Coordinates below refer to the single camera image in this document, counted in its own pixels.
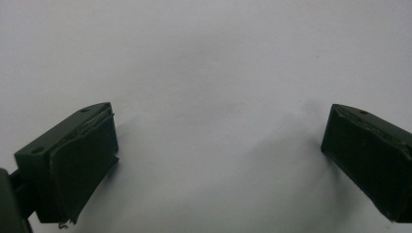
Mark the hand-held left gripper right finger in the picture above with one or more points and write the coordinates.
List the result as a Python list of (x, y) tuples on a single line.
[(369, 152)]

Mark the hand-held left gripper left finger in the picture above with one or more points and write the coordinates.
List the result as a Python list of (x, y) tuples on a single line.
[(74, 161)]

